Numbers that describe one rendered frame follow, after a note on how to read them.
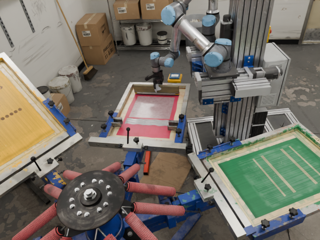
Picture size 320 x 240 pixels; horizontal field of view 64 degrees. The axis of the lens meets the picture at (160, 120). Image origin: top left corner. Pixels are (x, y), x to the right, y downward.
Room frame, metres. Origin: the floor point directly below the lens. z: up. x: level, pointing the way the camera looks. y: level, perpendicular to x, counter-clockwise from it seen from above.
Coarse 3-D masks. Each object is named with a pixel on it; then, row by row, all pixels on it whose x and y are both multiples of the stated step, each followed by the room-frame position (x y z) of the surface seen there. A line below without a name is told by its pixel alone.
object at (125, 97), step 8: (128, 88) 2.03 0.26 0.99; (184, 88) 1.96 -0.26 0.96; (128, 96) 1.94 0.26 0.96; (184, 96) 1.79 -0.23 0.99; (120, 104) 1.78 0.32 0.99; (184, 104) 1.68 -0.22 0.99; (120, 112) 1.71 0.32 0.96; (184, 112) 1.57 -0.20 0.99; (112, 128) 1.51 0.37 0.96; (112, 136) 1.39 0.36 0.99
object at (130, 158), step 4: (128, 152) 1.16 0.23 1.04; (132, 152) 1.16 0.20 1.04; (136, 152) 1.15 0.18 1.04; (128, 156) 1.13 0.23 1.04; (132, 156) 1.12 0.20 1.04; (128, 160) 1.09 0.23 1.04; (132, 160) 1.09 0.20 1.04; (124, 164) 1.06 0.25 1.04; (128, 164) 1.06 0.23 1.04; (132, 164) 1.06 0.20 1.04; (124, 168) 1.06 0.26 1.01
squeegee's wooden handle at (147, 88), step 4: (136, 84) 1.97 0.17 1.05; (140, 84) 1.96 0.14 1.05; (144, 84) 1.96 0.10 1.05; (148, 84) 1.95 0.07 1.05; (136, 88) 1.95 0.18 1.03; (140, 88) 1.94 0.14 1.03; (144, 88) 1.93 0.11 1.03; (148, 88) 1.92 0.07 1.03; (152, 88) 1.91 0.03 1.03; (164, 88) 1.89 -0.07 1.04; (168, 88) 1.88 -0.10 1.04; (172, 88) 1.87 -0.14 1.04; (176, 88) 1.86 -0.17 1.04; (136, 92) 1.95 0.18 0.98; (164, 92) 1.89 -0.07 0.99; (168, 92) 1.88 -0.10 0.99; (172, 92) 1.87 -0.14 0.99; (176, 92) 1.86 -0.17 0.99
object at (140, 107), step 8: (136, 96) 1.93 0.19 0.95; (144, 96) 1.92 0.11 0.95; (152, 96) 1.90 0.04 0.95; (136, 104) 1.81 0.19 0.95; (144, 104) 1.79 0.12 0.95; (152, 104) 1.78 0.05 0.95; (128, 112) 1.70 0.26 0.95; (136, 112) 1.69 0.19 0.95; (144, 112) 1.68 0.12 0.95; (120, 128) 1.51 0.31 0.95; (136, 128) 1.49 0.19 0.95; (144, 128) 1.48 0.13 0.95; (136, 136) 1.40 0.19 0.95
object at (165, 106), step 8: (160, 96) 1.89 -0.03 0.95; (168, 96) 1.87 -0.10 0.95; (176, 96) 1.86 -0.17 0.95; (160, 104) 1.77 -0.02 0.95; (168, 104) 1.75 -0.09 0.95; (176, 104) 1.74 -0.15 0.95; (152, 112) 1.67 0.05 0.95; (160, 112) 1.65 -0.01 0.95; (168, 112) 1.64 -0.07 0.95; (152, 128) 1.47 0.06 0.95; (160, 128) 1.46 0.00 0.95; (144, 136) 1.39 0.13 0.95; (152, 136) 1.38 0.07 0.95; (160, 136) 1.37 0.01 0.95; (168, 136) 1.36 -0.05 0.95
